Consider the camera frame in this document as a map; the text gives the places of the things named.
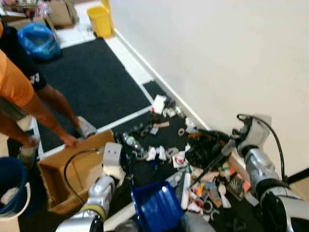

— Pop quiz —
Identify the black and white broom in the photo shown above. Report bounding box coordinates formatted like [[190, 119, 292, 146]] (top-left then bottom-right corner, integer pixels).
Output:
[[181, 139, 238, 211]]

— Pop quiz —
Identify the blue dustpan with long handle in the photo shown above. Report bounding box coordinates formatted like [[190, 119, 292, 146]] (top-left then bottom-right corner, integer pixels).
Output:
[[123, 164, 185, 232]]

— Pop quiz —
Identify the large black floor mat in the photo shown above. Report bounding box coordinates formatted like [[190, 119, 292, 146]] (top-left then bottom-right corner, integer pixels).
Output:
[[34, 38, 152, 154]]

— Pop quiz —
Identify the person's bare hand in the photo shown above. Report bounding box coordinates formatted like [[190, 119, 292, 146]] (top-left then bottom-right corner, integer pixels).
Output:
[[62, 133, 82, 148]]

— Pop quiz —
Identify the clear plastic bottle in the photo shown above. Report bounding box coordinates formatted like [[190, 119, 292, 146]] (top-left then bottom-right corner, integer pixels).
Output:
[[121, 132, 144, 154]]

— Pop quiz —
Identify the crumpled black plastic bag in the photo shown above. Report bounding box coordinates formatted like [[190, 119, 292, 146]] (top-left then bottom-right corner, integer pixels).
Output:
[[185, 130, 233, 169]]

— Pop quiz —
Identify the white crumpled tissue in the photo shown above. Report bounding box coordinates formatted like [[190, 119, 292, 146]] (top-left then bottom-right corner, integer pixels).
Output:
[[145, 146, 159, 162]]

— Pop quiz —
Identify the white plastic spoon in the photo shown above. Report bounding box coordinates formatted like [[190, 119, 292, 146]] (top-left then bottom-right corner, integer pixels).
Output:
[[218, 183, 232, 209]]

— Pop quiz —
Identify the red and white wrapper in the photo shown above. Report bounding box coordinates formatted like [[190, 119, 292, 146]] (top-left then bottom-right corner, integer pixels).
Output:
[[172, 151, 190, 169]]

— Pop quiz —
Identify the open brown cardboard box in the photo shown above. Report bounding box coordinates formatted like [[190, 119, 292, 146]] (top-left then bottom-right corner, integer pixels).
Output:
[[38, 129, 122, 216]]

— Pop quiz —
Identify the white carton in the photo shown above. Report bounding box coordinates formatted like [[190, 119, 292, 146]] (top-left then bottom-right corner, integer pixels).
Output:
[[151, 95, 168, 115]]

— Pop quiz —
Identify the grey right robot leg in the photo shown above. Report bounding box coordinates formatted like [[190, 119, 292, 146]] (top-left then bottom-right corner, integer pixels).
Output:
[[180, 212, 216, 232]]

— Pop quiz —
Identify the blue bucket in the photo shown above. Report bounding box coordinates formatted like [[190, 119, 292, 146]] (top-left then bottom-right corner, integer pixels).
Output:
[[0, 157, 31, 220]]

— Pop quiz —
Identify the person in orange shirt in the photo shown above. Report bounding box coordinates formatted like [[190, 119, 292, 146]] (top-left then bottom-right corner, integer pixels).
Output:
[[0, 19, 85, 150]]

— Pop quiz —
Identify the yellow bin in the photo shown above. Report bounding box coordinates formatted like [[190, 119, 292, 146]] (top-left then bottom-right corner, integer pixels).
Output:
[[86, 5, 114, 39]]

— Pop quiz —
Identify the blue plastic bag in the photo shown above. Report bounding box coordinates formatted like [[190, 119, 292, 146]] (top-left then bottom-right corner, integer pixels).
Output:
[[18, 22, 62, 61]]

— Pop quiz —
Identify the tall cardboard box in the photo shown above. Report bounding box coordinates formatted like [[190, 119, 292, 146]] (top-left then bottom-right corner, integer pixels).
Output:
[[45, 0, 79, 28]]

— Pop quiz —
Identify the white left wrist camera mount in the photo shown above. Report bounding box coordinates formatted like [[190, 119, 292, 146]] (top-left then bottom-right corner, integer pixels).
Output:
[[102, 142, 124, 168]]

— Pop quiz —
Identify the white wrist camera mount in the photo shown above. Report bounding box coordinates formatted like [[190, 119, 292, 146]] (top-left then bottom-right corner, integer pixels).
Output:
[[238, 115, 272, 156], [102, 142, 124, 168]]

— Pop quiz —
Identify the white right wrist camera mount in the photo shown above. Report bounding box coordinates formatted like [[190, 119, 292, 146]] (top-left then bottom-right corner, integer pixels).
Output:
[[238, 115, 272, 156]]

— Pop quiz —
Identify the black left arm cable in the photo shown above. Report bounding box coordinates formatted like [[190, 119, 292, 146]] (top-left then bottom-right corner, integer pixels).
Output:
[[63, 148, 105, 206]]

